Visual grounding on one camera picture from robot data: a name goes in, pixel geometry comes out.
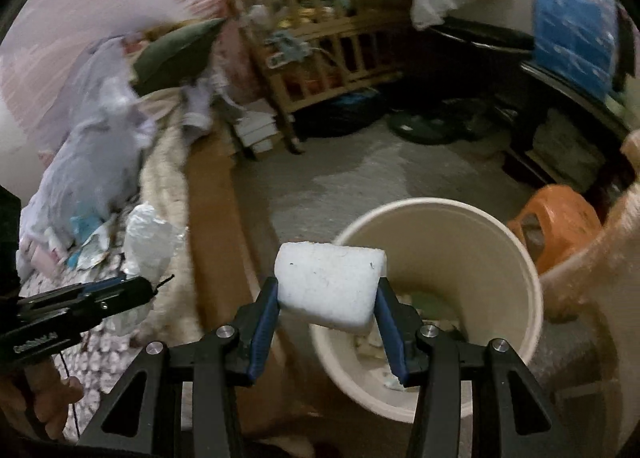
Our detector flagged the blue plastic package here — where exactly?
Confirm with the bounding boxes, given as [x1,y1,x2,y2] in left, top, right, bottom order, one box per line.
[531,0,621,101]

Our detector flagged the orange plastic stool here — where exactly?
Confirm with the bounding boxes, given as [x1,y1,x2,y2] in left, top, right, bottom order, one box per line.
[507,184,603,275]

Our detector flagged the black table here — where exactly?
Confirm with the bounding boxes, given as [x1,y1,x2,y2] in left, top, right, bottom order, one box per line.
[430,13,636,189]

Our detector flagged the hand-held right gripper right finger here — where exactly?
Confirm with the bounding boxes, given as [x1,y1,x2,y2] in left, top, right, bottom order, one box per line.
[376,277,563,458]

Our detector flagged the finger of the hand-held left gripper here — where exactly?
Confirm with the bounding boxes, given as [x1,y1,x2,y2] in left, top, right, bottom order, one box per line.
[20,274,127,310]
[65,277,156,325]

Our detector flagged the wooden crib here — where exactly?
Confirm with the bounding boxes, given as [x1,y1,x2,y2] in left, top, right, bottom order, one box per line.
[227,0,416,154]

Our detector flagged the white tissue packet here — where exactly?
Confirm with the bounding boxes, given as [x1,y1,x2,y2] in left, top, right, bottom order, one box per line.
[274,241,388,337]

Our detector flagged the grey quilt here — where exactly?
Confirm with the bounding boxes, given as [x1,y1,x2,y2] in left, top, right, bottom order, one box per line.
[17,35,158,269]

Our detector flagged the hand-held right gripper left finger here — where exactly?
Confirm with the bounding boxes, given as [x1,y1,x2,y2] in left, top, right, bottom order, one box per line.
[77,277,281,458]

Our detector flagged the beige fleece bedding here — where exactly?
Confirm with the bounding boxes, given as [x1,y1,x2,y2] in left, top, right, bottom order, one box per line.
[140,88,241,339]

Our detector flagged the dark green round base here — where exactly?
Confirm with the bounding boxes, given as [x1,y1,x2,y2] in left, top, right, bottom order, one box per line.
[389,108,481,145]

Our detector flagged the brown wooden bed frame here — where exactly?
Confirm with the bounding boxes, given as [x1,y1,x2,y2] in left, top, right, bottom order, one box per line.
[185,138,311,458]

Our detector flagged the black plastic bag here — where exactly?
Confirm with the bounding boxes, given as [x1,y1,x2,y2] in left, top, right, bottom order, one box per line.
[295,90,388,139]

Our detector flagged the green pillow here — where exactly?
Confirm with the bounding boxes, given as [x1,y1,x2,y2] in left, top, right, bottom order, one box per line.
[132,18,226,96]

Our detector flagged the white cardboard box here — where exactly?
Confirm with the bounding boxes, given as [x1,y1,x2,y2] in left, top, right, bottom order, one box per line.
[235,108,281,159]

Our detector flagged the grey patterned fleece blanket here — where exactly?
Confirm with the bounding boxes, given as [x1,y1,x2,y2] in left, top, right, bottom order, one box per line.
[20,268,166,419]

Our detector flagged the silver crumpled plastic bag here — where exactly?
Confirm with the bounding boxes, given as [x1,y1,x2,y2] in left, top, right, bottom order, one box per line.
[120,203,188,339]

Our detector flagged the person's left hand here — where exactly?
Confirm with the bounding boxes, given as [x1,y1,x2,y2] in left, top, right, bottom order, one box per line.
[0,365,86,441]

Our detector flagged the beige fleece cloth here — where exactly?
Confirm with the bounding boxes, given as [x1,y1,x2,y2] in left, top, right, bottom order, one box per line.
[540,130,640,458]

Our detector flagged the thin black cable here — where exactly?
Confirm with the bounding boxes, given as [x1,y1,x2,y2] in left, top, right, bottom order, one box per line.
[59,348,83,439]

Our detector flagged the beige plastic bucket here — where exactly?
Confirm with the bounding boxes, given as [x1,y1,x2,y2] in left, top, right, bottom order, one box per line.
[309,197,544,423]

